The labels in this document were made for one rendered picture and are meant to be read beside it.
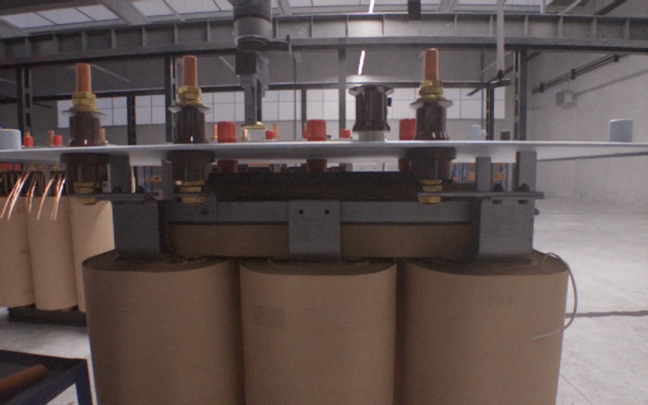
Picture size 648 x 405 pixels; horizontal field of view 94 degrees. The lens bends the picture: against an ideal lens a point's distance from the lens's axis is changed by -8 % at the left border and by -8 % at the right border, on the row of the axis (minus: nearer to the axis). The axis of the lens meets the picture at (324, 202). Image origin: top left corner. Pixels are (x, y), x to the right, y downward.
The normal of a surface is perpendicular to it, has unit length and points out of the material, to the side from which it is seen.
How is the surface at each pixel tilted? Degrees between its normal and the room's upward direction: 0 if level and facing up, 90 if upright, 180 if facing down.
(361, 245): 90
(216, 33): 90
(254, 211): 90
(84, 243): 90
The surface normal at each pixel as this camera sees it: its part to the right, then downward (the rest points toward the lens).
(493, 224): -0.05, 0.08
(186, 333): 0.38, 0.07
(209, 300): 0.77, 0.05
